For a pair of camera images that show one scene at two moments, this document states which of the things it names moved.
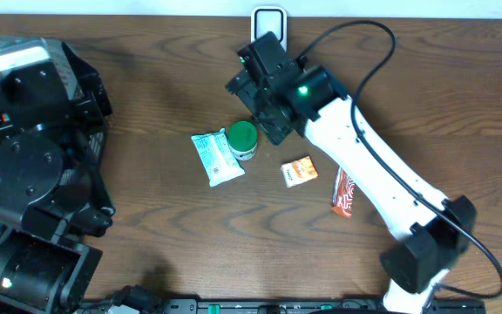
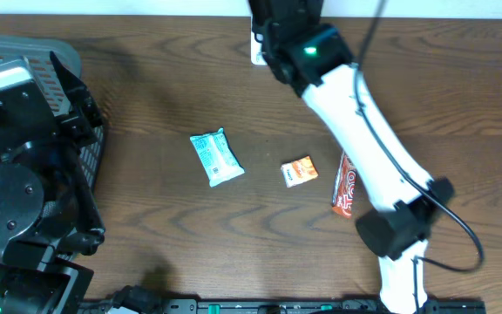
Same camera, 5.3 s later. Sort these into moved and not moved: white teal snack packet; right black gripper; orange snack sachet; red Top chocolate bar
Moved: right black gripper
Not moved: red Top chocolate bar; white teal snack packet; orange snack sachet
